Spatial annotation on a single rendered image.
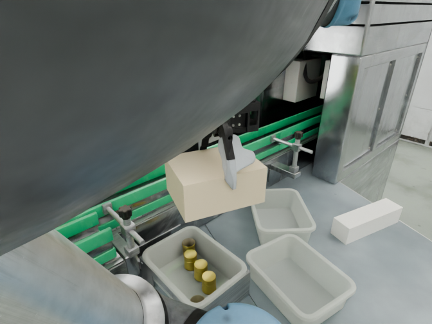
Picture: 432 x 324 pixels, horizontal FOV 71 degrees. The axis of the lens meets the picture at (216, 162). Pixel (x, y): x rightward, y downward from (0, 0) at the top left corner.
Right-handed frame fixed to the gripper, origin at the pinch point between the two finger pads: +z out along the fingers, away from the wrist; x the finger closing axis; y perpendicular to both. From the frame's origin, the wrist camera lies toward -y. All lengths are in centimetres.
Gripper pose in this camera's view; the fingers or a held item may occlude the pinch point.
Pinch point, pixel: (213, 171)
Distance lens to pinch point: 57.6
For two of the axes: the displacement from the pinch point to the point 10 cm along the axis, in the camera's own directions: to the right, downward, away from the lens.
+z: -0.1, 8.9, 4.5
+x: -4.0, -4.1, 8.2
